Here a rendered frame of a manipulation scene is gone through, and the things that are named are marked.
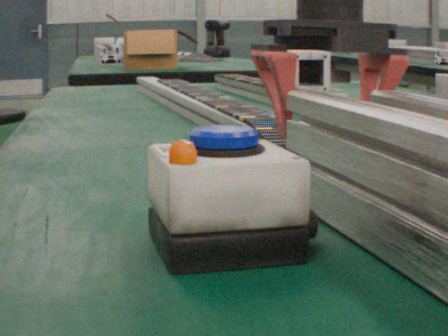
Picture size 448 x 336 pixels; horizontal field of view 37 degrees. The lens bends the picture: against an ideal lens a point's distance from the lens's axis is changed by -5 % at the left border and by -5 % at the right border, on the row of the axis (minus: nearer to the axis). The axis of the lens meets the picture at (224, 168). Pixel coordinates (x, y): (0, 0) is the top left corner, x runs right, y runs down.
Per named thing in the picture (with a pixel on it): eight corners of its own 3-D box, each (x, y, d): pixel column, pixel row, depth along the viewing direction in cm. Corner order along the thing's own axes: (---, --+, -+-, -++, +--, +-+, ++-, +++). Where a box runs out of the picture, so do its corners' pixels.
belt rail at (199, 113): (136, 89, 167) (136, 77, 167) (153, 89, 168) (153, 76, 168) (250, 155, 76) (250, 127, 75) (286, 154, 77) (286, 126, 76)
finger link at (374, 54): (409, 142, 58) (411, 31, 56) (332, 144, 56) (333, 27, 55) (376, 131, 65) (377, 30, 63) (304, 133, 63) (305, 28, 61)
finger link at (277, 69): (355, 144, 57) (357, 28, 55) (271, 146, 55) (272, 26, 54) (325, 132, 63) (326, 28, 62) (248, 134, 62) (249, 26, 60)
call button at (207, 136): (183, 157, 43) (183, 124, 43) (247, 154, 44) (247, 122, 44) (197, 169, 39) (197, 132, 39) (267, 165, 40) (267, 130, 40)
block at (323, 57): (268, 91, 162) (268, 49, 160) (315, 90, 164) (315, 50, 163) (281, 94, 152) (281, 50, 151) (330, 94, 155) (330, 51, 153)
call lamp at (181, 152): (166, 160, 39) (166, 138, 38) (193, 159, 39) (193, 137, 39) (171, 165, 37) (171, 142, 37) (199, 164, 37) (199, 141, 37)
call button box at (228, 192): (148, 236, 46) (146, 138, 44) (291, 226, 48) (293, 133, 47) (170, 276, 38) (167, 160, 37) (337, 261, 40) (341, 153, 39)
